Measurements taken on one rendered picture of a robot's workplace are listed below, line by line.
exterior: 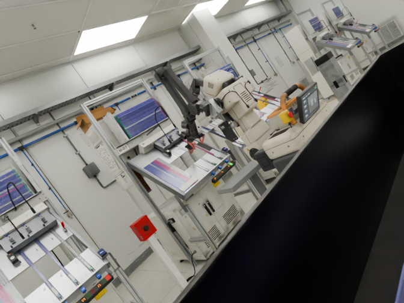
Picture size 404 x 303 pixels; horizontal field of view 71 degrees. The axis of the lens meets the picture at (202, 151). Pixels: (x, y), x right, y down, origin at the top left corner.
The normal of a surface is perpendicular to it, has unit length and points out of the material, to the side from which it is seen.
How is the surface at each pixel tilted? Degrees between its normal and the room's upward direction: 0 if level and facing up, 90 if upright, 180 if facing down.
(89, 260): 47
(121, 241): 90
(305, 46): 90
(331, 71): 90
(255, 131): 82
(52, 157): 90
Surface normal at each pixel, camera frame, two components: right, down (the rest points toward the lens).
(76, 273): 0.03, -0.79
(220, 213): 0.56, -0.30
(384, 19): -0.61, 0.48
